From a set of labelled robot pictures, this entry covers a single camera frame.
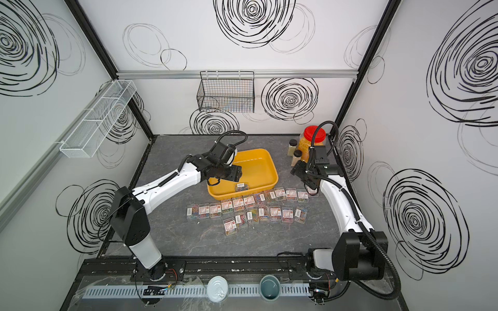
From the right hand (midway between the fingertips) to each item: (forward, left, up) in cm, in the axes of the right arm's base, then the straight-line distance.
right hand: (299, 174), depth 83 cm
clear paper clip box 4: (-5, +16, -14) cm, 22 cm away
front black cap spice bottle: (+16, -2, -9) cm, 18 cm away
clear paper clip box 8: (-12, +37, -13) cm, 41 cm away
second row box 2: (-13, +4, -15) cm, 20 cm away
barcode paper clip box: (-16, +25, -14) cm, 33 cm away
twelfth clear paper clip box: (-4, -4, -14) cm, 15 cm away
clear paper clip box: (-3, +2, -14) cm, 14 cm away
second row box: (-19, +30, -14) cm, 38 cm away
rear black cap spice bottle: (+23, -1, -9) cm, 25 cm away
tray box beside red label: (-14, +16, -15) cm, 26 cm away
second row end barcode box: (-12, -1, -15) cm, 19 cm away
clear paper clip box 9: (-12, +42, -13) cm, 46 cm away
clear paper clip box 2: (-2, +7, -15) cm, 16 cm away
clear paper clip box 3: (-3, +11, -14) cm, 18 cm away
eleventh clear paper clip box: (-13, +47, -13) cm, 51 cm away
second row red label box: (-12, +10, -14) cm, 21 cm away
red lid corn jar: (+22, -6, -3) cm, 23 cm away
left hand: (+1, +28, -1) cm, 28 cm away
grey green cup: (-40, +13, -15) cm, 44 cm away
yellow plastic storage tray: (+12, +17, -15) cm, 26 cm away
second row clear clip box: (-14, +20, -14) cm, 28 cm away
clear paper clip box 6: (-9, +27, -14) cm, 32 cm away
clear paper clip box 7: (-10, +32, -14) cm, 36 cm away
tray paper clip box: (+1, +27, -13) cm, 30 cm away
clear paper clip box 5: (-7, +22, -14) cm, 27 cm away
